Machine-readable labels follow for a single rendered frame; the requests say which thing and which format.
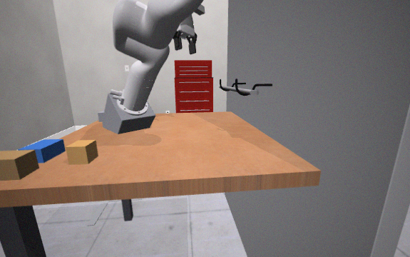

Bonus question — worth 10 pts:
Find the tan cube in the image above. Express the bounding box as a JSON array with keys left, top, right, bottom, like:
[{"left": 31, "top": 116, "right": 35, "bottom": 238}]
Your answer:
[{"left": 66, "top": 140, "right": 98, "bottom": 165}]

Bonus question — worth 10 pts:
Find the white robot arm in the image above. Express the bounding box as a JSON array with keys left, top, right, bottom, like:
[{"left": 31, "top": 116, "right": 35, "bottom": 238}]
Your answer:
[{"left": 111, "top": 0, "right": 205, "bottom": 116}]

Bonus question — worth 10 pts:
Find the dark grey wall panel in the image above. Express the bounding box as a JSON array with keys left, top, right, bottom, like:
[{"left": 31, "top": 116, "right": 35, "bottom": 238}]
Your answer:
[{"left": 225, "top": 0, "right": 410, "bottom": 257}]

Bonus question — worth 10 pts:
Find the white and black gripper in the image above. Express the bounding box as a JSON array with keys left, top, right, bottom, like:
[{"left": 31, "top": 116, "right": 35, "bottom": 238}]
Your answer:
[{"left": 173, "top": 14, "right": 197, "bottom": 54}]

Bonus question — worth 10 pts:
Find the blue rectangular block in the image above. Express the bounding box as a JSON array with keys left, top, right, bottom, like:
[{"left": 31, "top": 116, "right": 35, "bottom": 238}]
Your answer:
[{"left": 18, "top": 139, "right": 66, "bottom": 163}]

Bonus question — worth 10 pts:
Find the brown rectangular box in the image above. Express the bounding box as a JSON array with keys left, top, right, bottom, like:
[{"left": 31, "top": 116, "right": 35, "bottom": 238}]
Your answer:
[{"left": 0, "top": 150, "right": 39, "bottom": 181}]

